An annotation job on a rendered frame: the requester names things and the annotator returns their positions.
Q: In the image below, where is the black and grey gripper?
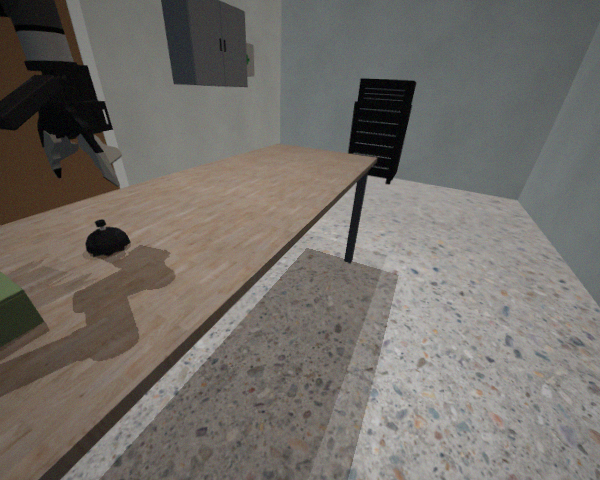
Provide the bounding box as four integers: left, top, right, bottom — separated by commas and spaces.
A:
25, 61, 122, 186

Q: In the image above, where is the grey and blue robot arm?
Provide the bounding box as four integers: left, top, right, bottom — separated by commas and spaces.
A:
0, 0, 74, 130

